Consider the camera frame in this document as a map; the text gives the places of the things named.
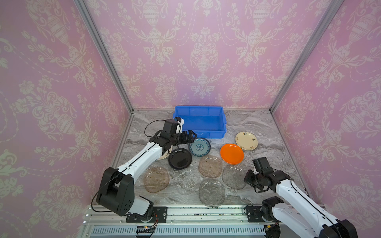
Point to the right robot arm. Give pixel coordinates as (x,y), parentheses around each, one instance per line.
(291,206)

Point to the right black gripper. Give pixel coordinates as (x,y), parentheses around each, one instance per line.
(248,177)

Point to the cream plate with calligraphy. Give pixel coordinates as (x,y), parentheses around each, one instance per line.
(246,141)

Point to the grey clear plate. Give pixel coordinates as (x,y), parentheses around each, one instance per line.
(211,192)
(233,176)

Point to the cream plate left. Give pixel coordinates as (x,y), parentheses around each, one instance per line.
(164,156)

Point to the blue floral patterned plate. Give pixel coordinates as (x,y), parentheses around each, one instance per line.
(200,147)

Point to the blue plastic bin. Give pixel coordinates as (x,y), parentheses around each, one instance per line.
(207,122)

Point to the grey clear plate front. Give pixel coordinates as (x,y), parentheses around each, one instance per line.
(211,192)

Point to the clear glass plate centre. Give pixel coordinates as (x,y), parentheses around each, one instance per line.
(187,181)

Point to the brown clear plate left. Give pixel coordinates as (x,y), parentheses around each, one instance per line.
(156,179)

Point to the left corner aluminium post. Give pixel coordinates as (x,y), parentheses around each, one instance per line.
(99,44)

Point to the corner aluminium post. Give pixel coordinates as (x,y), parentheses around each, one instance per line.
(316,35)
(99,44)

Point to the right corner aluminium post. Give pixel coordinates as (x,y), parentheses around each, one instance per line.
(316,35)

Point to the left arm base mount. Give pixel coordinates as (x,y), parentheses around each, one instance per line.
(153,214)

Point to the aluminium frame rail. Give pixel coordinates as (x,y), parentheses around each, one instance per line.
(194,221)

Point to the brown clear plate centre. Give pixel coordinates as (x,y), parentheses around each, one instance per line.
(210,166)

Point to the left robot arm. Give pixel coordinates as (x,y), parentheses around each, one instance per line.
(117,187)

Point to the brown clear plate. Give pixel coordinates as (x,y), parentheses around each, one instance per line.
(210,166)
(156,179)

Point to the black round plate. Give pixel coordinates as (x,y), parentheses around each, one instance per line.
(180,159)

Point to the orange plastic plate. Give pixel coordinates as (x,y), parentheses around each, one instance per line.
(232,154)

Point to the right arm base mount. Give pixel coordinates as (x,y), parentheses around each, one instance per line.
(259,214)

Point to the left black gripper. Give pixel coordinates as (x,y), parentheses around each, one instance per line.
(186,140)

